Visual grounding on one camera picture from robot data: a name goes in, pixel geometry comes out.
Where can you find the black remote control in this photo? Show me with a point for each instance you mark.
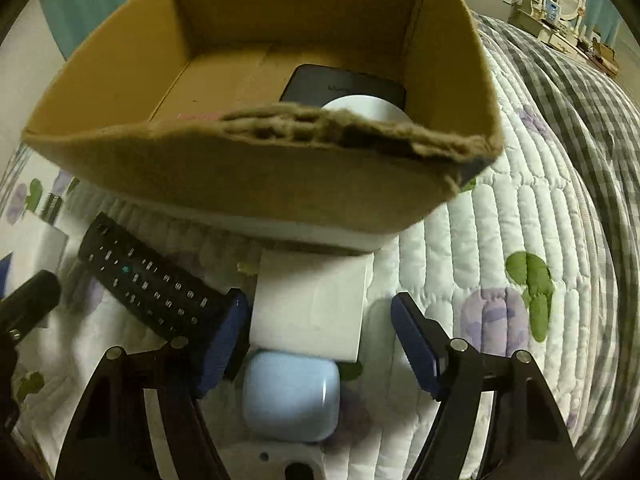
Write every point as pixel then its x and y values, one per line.
pixel 145 280

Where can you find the white square box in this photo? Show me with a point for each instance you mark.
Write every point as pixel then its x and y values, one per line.
pixel 42 247

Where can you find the small dark item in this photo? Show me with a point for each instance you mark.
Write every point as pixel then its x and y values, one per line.
pixel 52 208

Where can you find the floral white quilt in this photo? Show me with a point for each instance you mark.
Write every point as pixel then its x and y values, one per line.
pixel 500 240

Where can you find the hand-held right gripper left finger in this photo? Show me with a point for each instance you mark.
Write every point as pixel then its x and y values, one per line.
pixel 226 342

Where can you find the cream dresser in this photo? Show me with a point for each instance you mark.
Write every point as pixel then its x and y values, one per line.
pixel 560 27

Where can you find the black flat device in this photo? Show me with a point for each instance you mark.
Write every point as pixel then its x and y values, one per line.
pixel 325 82

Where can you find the light blue case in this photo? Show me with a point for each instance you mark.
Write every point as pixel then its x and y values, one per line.
pixel 290 395

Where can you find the brown cardboard box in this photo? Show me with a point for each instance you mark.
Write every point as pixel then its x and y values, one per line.
pixel 260 180

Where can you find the white round object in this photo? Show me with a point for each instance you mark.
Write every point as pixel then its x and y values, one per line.
pixel 367 109

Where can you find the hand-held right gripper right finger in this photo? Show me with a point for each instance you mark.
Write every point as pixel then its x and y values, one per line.
pixel 414 345

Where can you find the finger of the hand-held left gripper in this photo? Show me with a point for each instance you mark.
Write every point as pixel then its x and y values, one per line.
pixel 31 296

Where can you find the grey checkered blanket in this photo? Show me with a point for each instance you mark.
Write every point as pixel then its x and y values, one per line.
pixel 590 125

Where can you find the small white box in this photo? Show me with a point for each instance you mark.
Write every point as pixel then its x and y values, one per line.
pixel 310 305

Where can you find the white flat box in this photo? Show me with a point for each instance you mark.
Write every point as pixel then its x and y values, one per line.
pixel 300 234

